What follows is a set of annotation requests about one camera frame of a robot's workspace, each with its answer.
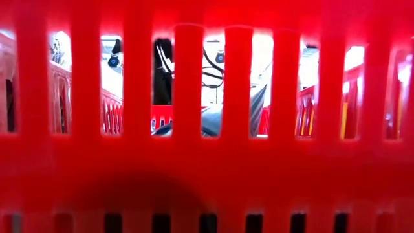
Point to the dark grey toiletry tube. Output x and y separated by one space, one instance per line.
258 110
211 121

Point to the clear vanity pack bag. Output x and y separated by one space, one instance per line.
59 48

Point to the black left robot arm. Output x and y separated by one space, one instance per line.
161 74

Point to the black round hanging device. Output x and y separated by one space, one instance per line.
220 57
114 61

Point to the red slotted plastic basket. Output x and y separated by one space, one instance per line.
207 178

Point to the yellow slotted plastic basket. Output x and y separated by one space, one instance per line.
343 119

